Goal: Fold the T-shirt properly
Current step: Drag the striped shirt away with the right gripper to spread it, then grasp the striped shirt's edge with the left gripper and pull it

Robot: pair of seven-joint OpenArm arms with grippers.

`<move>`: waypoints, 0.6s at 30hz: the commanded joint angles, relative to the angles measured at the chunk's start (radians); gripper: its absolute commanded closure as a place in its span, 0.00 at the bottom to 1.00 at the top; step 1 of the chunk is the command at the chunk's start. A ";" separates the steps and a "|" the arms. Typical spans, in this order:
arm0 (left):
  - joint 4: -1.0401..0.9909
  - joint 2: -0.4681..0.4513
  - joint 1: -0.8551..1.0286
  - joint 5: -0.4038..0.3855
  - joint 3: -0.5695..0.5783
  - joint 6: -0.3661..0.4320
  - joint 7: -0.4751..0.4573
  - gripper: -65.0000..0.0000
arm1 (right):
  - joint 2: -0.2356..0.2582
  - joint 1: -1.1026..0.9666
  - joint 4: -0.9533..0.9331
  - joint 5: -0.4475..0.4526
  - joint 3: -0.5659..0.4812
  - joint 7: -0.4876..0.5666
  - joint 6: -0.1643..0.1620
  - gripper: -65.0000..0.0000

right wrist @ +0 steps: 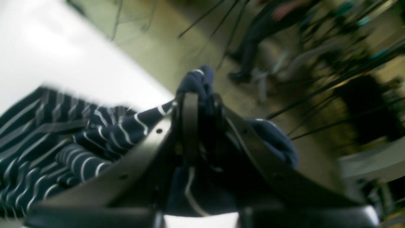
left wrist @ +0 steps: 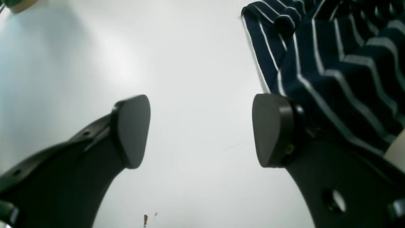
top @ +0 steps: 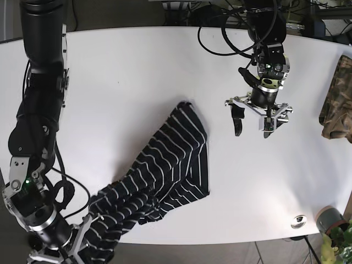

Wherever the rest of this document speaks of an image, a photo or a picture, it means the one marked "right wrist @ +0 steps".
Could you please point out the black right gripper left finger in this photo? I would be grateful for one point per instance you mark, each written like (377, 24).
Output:
(133, 192)

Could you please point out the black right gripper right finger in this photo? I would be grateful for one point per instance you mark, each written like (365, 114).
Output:
(271, 194)

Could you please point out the navy white striped T-shirt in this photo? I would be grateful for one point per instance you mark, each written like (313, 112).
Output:
(51, 141)

